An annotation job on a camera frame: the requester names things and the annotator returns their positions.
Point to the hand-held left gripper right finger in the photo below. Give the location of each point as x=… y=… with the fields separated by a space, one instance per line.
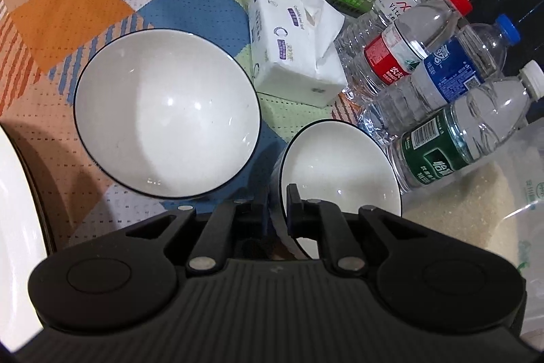
x=294 y=210

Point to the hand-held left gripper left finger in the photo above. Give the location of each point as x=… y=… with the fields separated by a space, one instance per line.
x=250 y=218

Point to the white bowl with dark rim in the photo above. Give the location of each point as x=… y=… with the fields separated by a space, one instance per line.
x=165 y=112
x=340 y=167

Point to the white plate with sun print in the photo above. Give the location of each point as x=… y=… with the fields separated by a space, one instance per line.
x=15 y=252

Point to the white tissue pack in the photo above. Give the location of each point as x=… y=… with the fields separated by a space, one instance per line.
x=293 y=48

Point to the green label water bottle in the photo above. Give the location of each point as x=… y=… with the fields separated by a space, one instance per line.
x=450 y=150

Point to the clear bag of rice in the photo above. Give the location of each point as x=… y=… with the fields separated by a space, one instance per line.
x=476 y=227

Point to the red label water bottle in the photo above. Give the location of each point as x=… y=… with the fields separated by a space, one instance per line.
x=399 y=48

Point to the blue label water bottle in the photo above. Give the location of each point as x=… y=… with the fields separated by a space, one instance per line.
x=450 y=78

